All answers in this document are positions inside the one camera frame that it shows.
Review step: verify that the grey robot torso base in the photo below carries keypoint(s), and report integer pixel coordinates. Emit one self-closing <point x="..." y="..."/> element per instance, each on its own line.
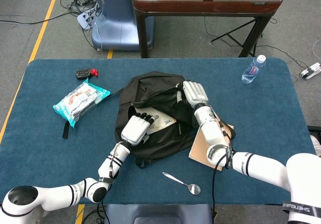
<point x="160" y="214"/>

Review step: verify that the brown mahjong table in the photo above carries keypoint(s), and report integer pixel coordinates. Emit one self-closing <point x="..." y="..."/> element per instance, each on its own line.
<point x="208" y="5"/>

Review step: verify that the clear plastic water bottle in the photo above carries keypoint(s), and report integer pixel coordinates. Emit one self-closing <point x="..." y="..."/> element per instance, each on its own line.
<point x="252" y="70"/>

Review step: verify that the white and yellow Lexicon box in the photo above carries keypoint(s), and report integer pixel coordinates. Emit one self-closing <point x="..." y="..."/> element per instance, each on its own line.
<point x="163" y="122"/>

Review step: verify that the blue table cloth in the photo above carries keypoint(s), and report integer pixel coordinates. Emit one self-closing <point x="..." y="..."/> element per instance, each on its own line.
<point x="263" y="113"/>

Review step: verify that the teal plastic snack packet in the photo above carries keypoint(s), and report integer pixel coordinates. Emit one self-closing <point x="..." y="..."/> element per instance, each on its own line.
<point x="80" y="101"/>

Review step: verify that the tan spiral notebook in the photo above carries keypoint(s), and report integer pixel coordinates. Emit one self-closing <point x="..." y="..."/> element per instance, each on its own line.
<point x="198" y="151"/>

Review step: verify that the white power strip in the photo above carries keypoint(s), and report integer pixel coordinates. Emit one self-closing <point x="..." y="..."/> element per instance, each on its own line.
<point x="312" y="70"/>
<point x="84" y="20"/>

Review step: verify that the black fabric backpack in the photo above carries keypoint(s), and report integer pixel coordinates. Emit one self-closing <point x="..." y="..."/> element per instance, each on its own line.
<point x="160" y="143"/>

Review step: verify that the small black key fob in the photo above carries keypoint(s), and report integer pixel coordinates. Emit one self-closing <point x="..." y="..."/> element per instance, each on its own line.
<point x="82" y="74"/>

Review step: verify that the metal spoon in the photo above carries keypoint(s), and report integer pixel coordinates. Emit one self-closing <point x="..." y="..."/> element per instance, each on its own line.
<point x="194" y="188"/>

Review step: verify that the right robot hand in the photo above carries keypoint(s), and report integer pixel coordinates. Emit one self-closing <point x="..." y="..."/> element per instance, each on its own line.
<point x="195" y="93"/>

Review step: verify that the blue-grey machine pedestal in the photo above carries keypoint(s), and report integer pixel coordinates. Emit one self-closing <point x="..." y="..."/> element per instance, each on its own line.
<point x="118" y="25"/>

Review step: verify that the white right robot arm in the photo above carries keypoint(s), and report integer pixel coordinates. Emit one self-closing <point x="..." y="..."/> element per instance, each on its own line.
<point x="213" y="131"/>

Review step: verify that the small red object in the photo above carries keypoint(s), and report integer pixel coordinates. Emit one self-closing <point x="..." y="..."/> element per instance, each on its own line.
<point x="94" y="72"/>

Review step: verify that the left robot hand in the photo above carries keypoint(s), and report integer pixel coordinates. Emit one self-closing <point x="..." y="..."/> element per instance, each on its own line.
<point x="135" y="129"/>

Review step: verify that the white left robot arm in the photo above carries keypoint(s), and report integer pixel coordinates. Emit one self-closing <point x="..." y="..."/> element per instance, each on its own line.
<point x="50" y="196"/>

